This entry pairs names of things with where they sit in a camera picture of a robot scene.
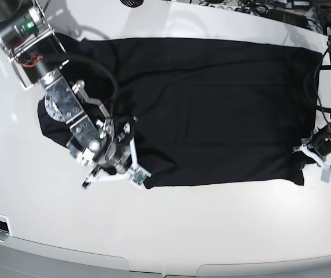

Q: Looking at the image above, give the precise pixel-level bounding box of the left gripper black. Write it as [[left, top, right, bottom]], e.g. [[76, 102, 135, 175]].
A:
[[291, 126, 331, 171]]

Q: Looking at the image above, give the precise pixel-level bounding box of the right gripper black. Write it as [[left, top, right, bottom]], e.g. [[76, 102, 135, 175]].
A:
[[82, 118, 135, 189]]

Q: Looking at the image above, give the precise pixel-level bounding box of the black t-shirt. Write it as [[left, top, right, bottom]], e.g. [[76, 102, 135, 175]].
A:
[[36, 31, 324, 191]]

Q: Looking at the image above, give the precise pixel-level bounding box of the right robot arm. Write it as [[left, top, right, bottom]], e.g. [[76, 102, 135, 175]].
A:
[[0, 1, 148, 187]]

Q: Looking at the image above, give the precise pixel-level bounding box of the black corrugated left cable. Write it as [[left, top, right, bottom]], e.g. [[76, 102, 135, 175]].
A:
[[38, 54, 119, 116]]

